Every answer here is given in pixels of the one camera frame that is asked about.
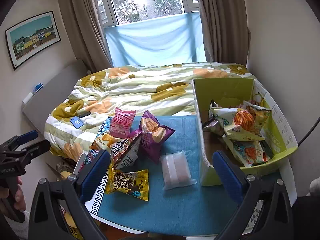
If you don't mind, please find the green cardboard box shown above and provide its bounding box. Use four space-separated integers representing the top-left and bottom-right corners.
192 77 298 187

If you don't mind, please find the purple snack bag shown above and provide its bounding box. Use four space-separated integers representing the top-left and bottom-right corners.
130 110 175 164

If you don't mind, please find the clear plastic packet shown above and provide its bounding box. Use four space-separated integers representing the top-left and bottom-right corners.
159 150 197 191

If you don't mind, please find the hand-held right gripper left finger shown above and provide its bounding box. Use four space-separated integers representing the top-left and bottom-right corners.
29 150 111 240

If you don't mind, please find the light blue window cloth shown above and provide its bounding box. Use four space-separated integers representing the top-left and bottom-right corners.
105 12 207 67

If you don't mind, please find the window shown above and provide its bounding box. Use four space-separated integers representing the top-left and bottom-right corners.
92 0 200 27

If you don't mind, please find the cream fries snack bag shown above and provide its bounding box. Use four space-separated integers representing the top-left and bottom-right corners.
210 106 265 142

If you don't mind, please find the framed houses picture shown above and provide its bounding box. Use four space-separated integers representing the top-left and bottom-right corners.
5 11 62 70

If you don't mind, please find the light blue snack bag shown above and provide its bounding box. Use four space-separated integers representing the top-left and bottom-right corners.
222 135 272 168

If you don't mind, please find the yellow red snack bag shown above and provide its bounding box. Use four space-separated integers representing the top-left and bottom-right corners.
244 99 272 130

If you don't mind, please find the yellow chocolate snack bag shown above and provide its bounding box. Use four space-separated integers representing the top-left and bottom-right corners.
105 164 150 202

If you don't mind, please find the blue table mat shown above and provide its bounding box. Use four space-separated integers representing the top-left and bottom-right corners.
85 115 280 237

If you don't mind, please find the dark striped snack bag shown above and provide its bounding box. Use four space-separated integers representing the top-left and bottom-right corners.
110 135 142 170

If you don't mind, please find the pink striped snack bag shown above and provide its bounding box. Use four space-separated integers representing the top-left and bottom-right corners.
109 107 137 139

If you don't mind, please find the orange snack bag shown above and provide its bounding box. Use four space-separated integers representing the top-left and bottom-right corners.
89 133 118 153

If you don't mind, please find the person's left hand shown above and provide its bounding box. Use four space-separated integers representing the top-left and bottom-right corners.
12 176 27 212

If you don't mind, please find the dark shiny snack bag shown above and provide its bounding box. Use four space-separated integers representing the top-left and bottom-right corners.
202 100 225 137

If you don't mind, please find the grey headboard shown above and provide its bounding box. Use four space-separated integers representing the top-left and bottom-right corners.
21 59 88 130

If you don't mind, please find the yellow box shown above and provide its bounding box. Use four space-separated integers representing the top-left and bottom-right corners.
59 202 84 240

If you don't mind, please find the blue white circles snack bag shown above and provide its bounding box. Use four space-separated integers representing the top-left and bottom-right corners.
99 117 113 140

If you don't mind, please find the white chair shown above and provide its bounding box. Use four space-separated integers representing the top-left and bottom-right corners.
309 177 320 197

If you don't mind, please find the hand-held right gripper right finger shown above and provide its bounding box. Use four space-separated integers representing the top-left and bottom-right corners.
212 150 294 240

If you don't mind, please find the floral quilt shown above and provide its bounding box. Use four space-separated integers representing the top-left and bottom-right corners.
45 62 257 162

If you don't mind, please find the brown curtain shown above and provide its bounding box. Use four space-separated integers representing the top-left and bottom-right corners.
194 0 250 67
56 0 113 73

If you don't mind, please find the black arc lamp stand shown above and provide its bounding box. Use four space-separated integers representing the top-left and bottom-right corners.
296 114 320 145

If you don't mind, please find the blue phone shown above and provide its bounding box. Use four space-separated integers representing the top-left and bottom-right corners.
70 117 84 128

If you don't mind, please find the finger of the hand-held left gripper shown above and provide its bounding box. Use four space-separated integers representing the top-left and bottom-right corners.
0 130 39 153
10 139 51 161

